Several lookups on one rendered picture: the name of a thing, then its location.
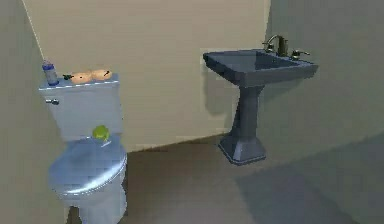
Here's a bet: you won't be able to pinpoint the green tennis ball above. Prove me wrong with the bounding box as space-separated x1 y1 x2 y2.
92 124 111 142

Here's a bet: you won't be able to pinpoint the tan round potato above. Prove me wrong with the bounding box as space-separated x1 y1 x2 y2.
90 68 113 82
70 71 93 85

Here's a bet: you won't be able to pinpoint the metal sink faucet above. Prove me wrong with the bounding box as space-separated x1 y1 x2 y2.
262 34 311 61

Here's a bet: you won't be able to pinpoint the pale blue toilet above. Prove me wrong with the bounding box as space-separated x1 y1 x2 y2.
37 73 129 224

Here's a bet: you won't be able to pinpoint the blue and white bottle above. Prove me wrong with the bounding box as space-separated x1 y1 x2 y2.
41 59 60 87

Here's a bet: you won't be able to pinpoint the dark blue pedestal sink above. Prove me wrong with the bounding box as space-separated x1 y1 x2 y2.
202 48 319 166

